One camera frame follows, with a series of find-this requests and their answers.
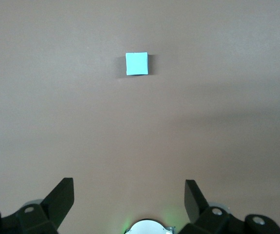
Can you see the brown table cover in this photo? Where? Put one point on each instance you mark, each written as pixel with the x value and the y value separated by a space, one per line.
pixel 139 134

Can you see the light blue foam block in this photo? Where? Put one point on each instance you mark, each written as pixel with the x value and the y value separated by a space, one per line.
pixel 136 64

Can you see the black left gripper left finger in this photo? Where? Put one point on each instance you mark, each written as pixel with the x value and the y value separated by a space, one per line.
pixel 54 207

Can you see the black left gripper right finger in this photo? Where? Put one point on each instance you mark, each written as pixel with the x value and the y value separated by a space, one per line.
pixel 198 207

